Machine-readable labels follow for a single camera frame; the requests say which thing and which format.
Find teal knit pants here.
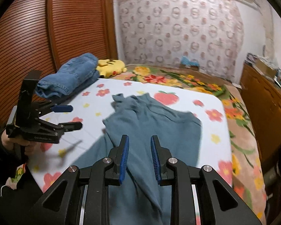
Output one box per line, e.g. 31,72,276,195
71,93,203,225

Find person's left hand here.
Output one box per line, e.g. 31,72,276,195
1,130,40,156

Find white floral strawberry sheet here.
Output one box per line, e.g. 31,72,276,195
7,77,234,225

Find folded blue denim jeans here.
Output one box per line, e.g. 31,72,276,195
35,53,100,101

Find yellow plush toy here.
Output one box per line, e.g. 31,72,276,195
96,59,127,78

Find wooden louvered wardrobe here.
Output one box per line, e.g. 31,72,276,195
0,0,118,127

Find brown floral blanket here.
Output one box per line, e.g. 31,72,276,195
112,63,268,225

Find small blue toy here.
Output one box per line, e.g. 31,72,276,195
181,56,200,68

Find long wooden cabinet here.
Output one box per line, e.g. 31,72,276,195
240,64,281,169

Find patterned beige curtain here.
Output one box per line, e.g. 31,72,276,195
115,0,244,80

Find cardboard box on cabinet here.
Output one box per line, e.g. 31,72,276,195
255,58,279,78

